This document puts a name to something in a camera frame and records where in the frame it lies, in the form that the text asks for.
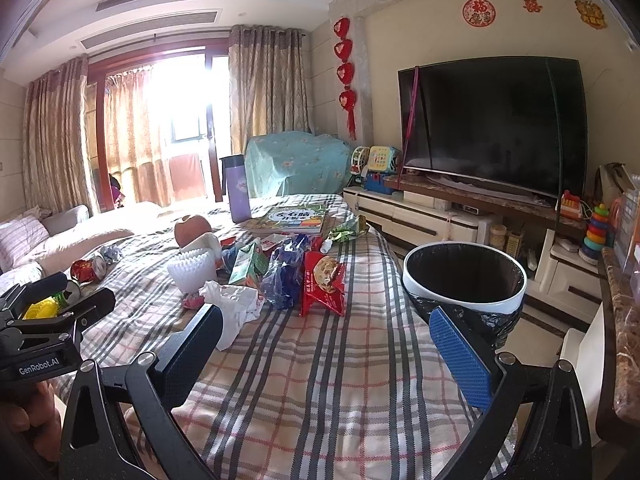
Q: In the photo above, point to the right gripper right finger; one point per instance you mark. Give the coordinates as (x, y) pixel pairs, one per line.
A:
(556, 440)

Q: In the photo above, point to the green snack wrapper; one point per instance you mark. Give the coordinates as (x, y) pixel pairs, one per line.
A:
(349, 230)

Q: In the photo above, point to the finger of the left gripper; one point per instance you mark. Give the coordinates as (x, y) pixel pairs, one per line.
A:
(72, 321)
(45, 285)

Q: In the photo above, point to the beige curtain right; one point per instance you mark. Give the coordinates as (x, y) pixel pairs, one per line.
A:
(268, 84)

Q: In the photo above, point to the pink snack packet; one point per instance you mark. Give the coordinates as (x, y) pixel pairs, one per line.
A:
(193, 301)

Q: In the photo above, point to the cartoon gold wall sticker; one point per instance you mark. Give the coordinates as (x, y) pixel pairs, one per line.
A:
(591, 14)

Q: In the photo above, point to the person's left hand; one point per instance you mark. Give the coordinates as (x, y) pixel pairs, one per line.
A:
(37, 411)

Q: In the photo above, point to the purple water bottle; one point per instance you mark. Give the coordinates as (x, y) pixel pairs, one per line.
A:
(234, 177)

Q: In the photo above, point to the round red wall sticker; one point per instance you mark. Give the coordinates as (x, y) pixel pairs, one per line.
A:
(479, 13)

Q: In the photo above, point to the white tissue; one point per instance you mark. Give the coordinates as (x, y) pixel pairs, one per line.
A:
(238, 304)

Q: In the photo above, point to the teal cloth covered furniture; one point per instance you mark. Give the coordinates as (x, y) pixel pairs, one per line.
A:
(296, 162)

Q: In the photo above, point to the black flat television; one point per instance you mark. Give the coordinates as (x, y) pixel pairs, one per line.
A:
(520, 121)

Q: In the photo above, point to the white TV cabinet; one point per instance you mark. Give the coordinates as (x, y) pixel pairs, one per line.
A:
(563, 285)

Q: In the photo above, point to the red toy telephone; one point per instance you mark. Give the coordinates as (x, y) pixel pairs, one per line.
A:
(571, 206)

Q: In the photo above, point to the rainbow stacking ring toy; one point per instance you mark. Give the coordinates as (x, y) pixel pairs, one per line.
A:
(596, 236)

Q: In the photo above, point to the beige curtain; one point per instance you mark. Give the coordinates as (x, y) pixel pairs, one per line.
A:
(56, 170)
(268, 84)

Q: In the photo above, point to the white trash bin black bag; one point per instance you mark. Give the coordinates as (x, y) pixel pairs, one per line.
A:
(484, 285)

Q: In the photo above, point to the beige curtain left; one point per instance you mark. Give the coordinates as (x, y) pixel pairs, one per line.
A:
(56, 170)

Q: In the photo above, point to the red crumpled can wrapper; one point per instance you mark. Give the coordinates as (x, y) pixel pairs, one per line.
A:
(95, 267)

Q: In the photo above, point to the colourful children's book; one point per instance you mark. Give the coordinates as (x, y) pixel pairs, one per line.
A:
(301, 219)

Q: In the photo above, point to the plaid blanket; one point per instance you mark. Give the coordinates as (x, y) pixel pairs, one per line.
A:
(360, 396)

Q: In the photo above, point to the red snack bag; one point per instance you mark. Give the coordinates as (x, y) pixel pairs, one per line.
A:
(323, 283)

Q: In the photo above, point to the red lantern string decoration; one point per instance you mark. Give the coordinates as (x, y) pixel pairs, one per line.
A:
(345, 72)

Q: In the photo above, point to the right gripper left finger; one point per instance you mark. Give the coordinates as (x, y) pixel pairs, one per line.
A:
(96, 441)

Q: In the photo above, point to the red double happiness sticker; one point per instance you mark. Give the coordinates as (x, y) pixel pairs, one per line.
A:
(532, 6)

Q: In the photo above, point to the green carton box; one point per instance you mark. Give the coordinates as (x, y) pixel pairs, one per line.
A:
(250, 266)

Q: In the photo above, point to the white foam fruit net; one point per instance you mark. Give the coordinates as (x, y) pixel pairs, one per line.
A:
(196, 264)

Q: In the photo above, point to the blue plastic bag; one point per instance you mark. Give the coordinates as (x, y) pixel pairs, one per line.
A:
(283, 281)

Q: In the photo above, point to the red apple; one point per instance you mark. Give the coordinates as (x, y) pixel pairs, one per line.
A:
(189, 228)

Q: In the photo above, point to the pink striped pillow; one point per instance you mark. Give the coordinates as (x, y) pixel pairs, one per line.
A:
(18, 238)

